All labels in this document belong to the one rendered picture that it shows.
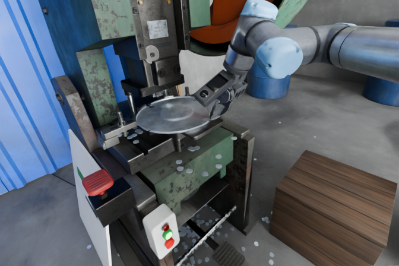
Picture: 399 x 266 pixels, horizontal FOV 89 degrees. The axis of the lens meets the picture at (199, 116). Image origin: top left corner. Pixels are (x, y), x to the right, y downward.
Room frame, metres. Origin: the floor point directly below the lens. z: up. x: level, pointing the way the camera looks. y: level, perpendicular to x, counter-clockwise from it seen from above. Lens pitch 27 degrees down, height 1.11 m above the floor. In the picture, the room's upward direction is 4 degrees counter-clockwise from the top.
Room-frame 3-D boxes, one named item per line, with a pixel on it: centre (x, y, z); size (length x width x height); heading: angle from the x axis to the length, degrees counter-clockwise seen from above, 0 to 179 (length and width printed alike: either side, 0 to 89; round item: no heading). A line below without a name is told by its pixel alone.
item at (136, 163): (0.76, 0.17, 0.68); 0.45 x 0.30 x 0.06; 132
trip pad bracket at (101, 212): (0.39, 0.25, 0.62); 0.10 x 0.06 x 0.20; 132
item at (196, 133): (0.63, 0.05, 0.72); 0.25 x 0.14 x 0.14; 42
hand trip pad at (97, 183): (0.37, 0.26, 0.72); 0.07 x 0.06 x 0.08; 42
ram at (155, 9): (0.73, 0.14, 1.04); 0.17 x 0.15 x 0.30; 42
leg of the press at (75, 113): (0.69, 0.46, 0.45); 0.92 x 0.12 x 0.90; 42
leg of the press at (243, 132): (1.05, 0.06, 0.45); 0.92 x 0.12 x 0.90; 42
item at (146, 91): (0.77, 0.17, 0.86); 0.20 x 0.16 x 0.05; 132
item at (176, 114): (0.67, 0.08, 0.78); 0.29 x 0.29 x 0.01
